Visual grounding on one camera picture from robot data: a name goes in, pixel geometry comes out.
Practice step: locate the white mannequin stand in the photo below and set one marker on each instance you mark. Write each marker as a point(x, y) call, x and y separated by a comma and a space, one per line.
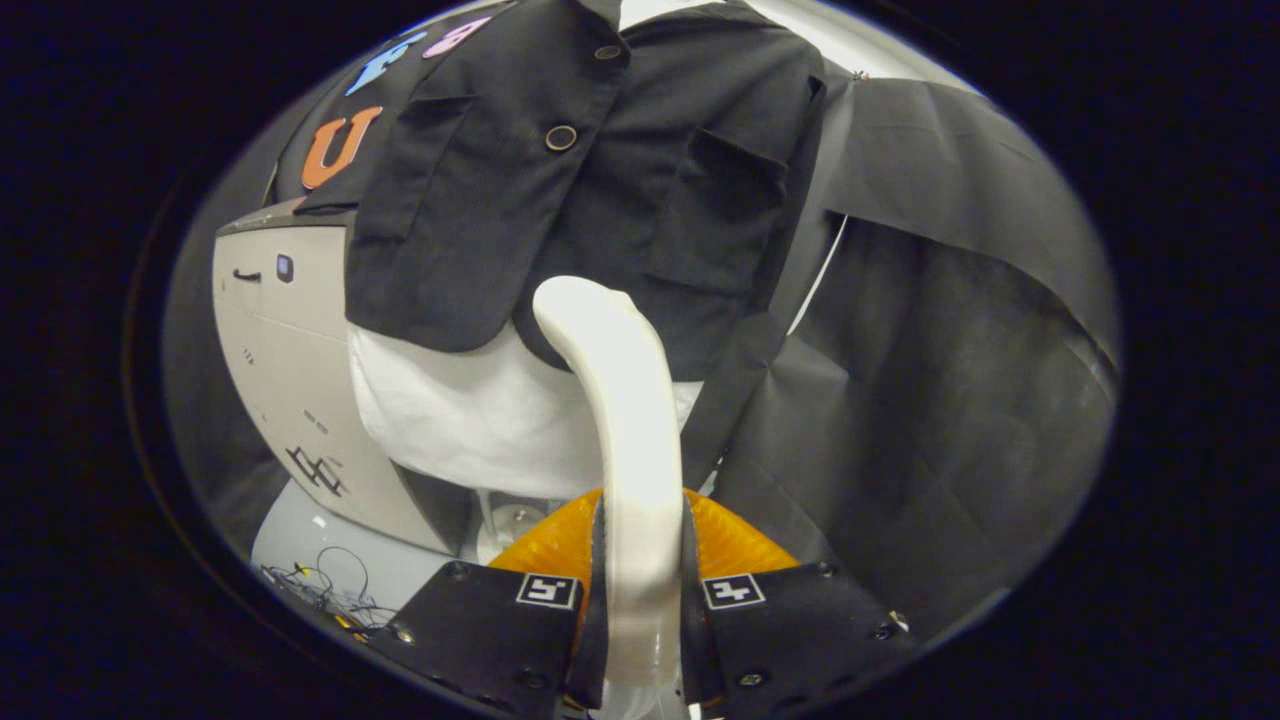
point(520, 520)

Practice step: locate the white mannequin torso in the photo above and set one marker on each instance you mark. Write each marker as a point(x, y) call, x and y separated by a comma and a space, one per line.
point(480, 420)

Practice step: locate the black backdrop cloth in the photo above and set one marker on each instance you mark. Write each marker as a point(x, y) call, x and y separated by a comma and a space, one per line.
point(950, 400)

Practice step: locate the black blazer jacket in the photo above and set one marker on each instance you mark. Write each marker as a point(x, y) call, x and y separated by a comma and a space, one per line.
point(480, 200)

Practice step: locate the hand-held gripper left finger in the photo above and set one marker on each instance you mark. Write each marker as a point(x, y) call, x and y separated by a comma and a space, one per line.
point(592, 630)

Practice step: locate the white garment steamer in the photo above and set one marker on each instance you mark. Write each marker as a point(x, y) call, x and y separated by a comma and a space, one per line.
point(630, 430)

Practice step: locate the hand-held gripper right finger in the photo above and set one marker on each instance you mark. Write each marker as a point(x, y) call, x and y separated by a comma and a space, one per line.
point(697, 630)

